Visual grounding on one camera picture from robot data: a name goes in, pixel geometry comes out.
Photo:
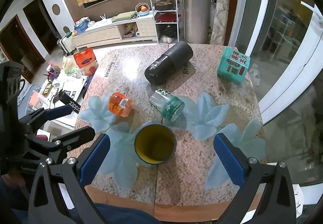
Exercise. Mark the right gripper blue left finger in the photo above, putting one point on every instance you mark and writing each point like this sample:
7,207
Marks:
46,203

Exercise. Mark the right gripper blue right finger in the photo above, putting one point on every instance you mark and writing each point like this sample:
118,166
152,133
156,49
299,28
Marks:
277,203

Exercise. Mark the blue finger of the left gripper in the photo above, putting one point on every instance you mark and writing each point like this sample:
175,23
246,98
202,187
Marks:
39,150
40,116

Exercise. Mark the blue cup yellow inside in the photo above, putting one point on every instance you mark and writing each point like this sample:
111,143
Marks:
155,144

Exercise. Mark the black zippo box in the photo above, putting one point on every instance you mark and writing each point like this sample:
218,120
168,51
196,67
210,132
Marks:
67,100

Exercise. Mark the orange tissue pack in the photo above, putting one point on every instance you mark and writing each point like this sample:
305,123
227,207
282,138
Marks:
86,61

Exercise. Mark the orange plastic jar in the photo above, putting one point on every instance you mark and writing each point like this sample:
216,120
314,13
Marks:
119,104

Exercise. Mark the white suitcase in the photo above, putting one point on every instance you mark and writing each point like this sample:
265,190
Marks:
66,43

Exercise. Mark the green lidded clear jar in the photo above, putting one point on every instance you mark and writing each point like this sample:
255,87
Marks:
169,106

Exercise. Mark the black cylindrical thermos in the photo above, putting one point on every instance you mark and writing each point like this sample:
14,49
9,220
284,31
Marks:
168,63

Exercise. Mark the green folded cushion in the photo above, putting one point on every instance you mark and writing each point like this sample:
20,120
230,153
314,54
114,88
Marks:
124,16

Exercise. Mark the white tv cabinet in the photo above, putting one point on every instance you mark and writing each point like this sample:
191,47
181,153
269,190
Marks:
106,32

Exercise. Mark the white slippers on floor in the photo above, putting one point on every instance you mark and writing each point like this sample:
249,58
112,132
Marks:
255,75

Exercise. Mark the teal square tin box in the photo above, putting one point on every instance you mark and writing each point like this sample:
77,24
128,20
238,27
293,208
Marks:
233,65

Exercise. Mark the fruit bowl with oranges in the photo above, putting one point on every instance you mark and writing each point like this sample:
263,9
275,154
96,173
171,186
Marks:
142,9

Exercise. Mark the white metal shelf rack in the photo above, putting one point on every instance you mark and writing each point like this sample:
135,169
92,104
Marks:
166,19

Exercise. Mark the grey standing air conditioner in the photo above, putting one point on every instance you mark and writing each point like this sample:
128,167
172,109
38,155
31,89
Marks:
196,20

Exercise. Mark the patterned beige curtain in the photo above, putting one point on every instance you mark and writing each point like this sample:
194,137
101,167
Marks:
220,22

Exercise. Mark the white door handle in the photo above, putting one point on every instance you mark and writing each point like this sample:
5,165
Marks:
314,9

